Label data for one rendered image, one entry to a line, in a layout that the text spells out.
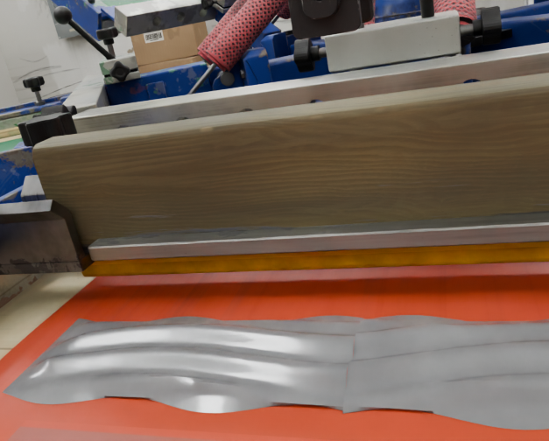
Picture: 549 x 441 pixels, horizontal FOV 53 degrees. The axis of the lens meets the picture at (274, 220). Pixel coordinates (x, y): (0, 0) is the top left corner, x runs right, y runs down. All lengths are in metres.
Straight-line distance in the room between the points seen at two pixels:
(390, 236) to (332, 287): 0.05
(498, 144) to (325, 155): 0.09
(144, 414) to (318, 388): 0.08
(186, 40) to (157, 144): 4.07
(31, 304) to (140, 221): 0.11
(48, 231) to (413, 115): 0.23
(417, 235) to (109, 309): 0.20
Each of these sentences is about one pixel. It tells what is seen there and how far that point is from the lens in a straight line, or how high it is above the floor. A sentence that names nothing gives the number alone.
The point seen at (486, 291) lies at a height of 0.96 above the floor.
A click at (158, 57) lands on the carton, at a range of 4.48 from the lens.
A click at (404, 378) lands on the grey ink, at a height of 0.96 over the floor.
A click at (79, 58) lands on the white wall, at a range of 5.38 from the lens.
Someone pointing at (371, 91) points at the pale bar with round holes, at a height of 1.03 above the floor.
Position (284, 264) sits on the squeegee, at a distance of 0.35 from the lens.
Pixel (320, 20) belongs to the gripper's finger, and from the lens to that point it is 0.27.
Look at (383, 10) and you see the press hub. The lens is 1.07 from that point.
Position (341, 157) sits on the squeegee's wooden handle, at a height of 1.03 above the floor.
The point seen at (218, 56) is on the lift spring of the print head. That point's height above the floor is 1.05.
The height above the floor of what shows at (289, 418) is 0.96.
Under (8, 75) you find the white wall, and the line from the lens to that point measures 5.84.
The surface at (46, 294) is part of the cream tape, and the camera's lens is 0.43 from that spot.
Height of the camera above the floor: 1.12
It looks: 21 degrees down
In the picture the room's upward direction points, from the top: 11 degrees counter-clockwise
